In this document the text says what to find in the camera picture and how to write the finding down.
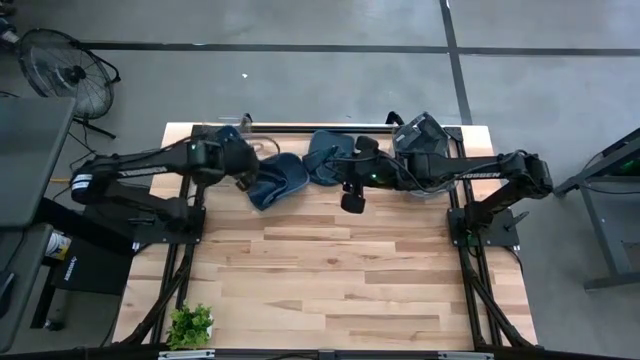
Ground black floor cable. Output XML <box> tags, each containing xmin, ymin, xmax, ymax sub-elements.
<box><xmin>64</xmin><ymin>127</ymin><xmax>126</xmax><ymax>174</ymax></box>

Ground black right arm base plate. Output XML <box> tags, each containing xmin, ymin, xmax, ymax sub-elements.
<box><xmin>447</xmin><ymin>207</ymin><xmax>521</xmax><ymax>250</ymax></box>

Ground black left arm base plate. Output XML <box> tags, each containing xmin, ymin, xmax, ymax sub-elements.
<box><xmin>132</xmin><ymin>204</ymin><xmax>206</xmax><ymax>246</ymax></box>

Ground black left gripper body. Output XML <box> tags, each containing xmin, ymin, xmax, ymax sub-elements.
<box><xmin>222</xmin><ymin>139</ymin><xmax>261</xmax><ymax>179</ymax></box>

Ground medium blue bucket hat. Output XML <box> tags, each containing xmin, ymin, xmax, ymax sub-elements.
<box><xmin>301</xmin><ymin>130</ymin><xmax>355</xmax><ymax>188</ymax></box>

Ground white can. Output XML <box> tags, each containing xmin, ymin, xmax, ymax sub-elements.
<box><xmin>43</xmin><ymin>231</ymin><xmax>73</xmax><ymax>262</ymax></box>

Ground silver metal bracket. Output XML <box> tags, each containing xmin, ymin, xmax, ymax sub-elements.
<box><xmin>438</xmin><ymin>351</ymin><xmax>496</xmax><ymax>360</ymax></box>
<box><xmin>158</xmin><ymin>349</ymin><xmax>217</xmax><ymax>360</ymax></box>

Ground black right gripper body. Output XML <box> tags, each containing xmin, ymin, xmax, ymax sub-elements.
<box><xmin>341</xmin><ymin>135</ymin><xmax>399</xmax><ymax>215</ymax></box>

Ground black floor fan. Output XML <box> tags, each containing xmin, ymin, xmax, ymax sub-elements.
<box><xmin>16</xmin><ymin>28</ymin><xmax>123</xmax><ymax>140</ymax></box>

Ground small green potted plant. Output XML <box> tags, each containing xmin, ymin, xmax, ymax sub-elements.
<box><xmin>166</xmin><ymin>303</ymin><xmax>215</xmax><ymax>351</ymax></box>

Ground black box with white logo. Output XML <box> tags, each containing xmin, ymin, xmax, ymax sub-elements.
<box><xmin>51</xmin><ymin>238</ymin><xmax>135</xmax><ymax>297</ymax></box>

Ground dark grey metal table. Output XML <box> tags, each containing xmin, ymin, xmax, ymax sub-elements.
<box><xmin>551</xmin><ymin>127</ymin><xmax>640</xmax><ymax>292</ymax></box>

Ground large grey desk top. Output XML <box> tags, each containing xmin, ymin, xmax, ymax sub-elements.
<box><xmin>0</xmin><ymin>97</ymin><xmax>76</xmax><ymax>229</ymax></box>

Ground narrow grey desk top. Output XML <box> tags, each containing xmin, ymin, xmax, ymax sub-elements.
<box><xmin>0</xmin><ymin>223</ymin><xmax>54</xmax><ymax>354</ymax></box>

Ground dark blue denim hat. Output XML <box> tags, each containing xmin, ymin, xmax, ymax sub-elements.
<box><xmin>246</xmin><ymin>151</ymin><xmax>311</xmax><ymax>212</ymax></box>

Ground black aluminium frame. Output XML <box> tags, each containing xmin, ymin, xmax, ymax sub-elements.
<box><xmin>119</xmin><ymin>122</ymin><xmax>539</xmax><ymax>351</ymax></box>

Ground plain black control box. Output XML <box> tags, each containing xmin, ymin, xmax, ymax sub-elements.
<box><xmin>82</xmin><ymin>199</ymin><xmax>151</xmax><ymax>246</ymax></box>

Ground black desk leg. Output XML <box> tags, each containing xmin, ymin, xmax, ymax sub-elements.
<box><xmin>29</xmin><ymin>279</ymin><xmax>67</xmax><ymax>332</ymax></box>

